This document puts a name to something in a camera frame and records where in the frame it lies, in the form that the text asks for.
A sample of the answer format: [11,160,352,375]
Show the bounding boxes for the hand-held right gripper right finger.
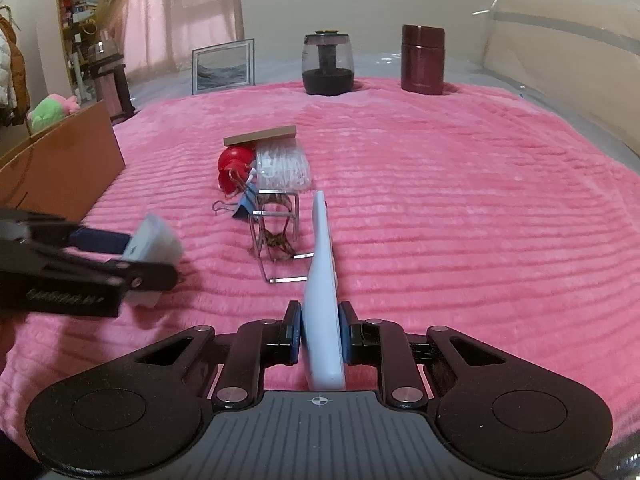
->
[338,301,507,409]

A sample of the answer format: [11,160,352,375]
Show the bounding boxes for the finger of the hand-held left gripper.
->
[15,210,133,257]
[45,254,179,295]

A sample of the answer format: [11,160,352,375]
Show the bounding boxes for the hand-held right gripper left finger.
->
[132,301,303,409]

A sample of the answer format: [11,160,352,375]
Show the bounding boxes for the light blue handheld device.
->
[299,191,347,392]

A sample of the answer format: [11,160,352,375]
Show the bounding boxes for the white plastic case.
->
[121,213,184,307]

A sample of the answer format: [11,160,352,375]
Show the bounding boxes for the cardboard box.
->
[0,99,126,222]

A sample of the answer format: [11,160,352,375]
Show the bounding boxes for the blue binder clip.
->
[212,184,259,220]

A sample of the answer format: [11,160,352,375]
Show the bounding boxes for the clear box of floss picks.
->
[254,140,312,192]

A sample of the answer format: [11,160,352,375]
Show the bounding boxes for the green and pink plush toy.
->
[27,93,81,134]

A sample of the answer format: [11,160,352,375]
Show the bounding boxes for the red round toy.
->
[217,145,257,194]

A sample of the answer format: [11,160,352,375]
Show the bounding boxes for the pink lantern heater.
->
[87,40,136,125]

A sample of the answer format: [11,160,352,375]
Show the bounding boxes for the pink blanket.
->
[0,77,640,461]

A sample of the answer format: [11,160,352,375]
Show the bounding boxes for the wooden block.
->
[223,126,297,149]

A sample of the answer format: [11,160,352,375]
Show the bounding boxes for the orange jacket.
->
[0,7,32,127]

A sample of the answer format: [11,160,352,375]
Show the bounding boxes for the bookshelf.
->
[55,0,103,92]

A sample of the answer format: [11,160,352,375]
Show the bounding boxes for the standing fan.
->
[96,0,132,37]

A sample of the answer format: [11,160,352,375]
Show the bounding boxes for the pink curtain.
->
[95,0,247,82]

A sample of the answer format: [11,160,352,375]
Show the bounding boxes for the dark glass grinder jar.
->
[301,29,355,97]

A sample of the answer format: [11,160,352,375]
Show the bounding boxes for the maroon canister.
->
[400,23,446,95]

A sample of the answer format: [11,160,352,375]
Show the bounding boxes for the silver picture frame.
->
[192,38,256,96]

